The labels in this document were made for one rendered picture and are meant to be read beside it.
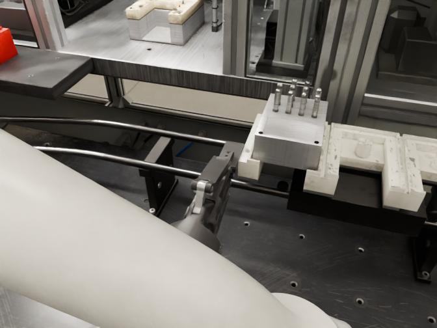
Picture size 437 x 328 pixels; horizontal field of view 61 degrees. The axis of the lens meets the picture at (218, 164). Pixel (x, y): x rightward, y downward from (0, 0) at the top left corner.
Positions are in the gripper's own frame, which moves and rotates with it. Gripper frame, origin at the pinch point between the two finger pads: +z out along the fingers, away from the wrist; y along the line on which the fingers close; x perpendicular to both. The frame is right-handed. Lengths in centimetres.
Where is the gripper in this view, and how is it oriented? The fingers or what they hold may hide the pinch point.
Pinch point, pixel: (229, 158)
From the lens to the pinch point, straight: 57.6
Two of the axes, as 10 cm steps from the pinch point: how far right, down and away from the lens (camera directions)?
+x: -9.6, -1.9, 2.2
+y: 0.0, -7.7, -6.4
